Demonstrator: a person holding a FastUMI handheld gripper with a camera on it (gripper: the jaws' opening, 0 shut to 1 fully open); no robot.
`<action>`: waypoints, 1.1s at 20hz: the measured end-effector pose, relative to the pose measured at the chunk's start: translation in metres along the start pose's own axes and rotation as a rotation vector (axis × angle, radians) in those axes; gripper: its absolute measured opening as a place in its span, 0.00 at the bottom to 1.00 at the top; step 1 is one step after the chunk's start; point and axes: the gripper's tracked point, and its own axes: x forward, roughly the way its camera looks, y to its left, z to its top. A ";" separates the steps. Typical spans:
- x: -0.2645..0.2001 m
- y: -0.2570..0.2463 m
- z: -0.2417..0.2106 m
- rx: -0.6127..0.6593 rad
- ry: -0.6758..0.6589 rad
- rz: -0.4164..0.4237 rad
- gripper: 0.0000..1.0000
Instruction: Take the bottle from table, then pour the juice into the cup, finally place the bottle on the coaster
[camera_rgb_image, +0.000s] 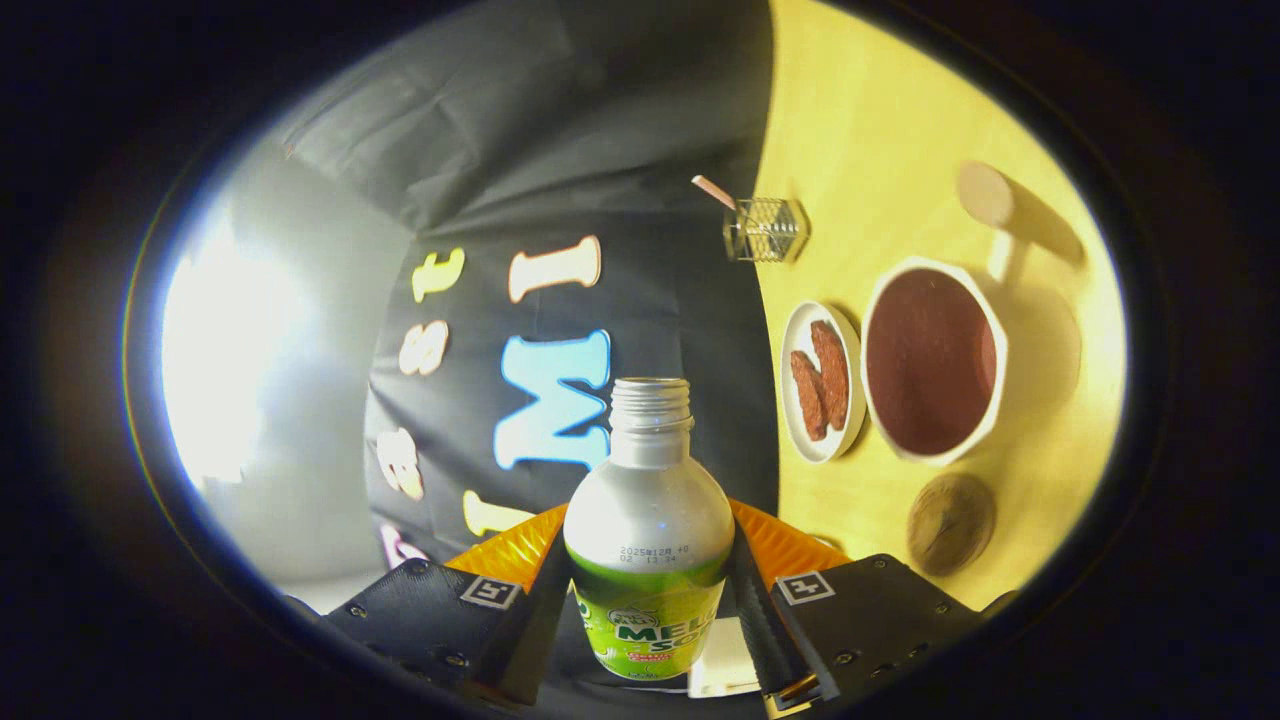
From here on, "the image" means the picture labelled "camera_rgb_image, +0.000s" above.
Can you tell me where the white oval plate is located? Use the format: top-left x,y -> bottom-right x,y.
779,300 -> 869,465

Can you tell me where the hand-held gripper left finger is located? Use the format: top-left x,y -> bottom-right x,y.
285,503 -> 573,711

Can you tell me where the round cork coaster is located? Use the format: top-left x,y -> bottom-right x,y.
907,472 -> 998,578

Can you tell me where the black backdrop cloth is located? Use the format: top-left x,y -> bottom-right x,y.
270,0 -> 781,720

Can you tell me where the wooden table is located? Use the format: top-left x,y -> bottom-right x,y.
752,0 -> 1129,613

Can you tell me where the green label juice bottle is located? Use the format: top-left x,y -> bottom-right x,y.
562,376 -> 736,682

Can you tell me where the brown meat piece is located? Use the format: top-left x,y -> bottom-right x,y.
809,319 -> 851,432
789,349 -> 830,442

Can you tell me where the wire mesh basket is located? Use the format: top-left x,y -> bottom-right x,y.
722,197 -> 811,264

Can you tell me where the white cup with wooden handle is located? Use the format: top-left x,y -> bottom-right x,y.
860,160 -> 1088,468

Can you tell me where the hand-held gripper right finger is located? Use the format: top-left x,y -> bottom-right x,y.
728,498 -> 1019,713

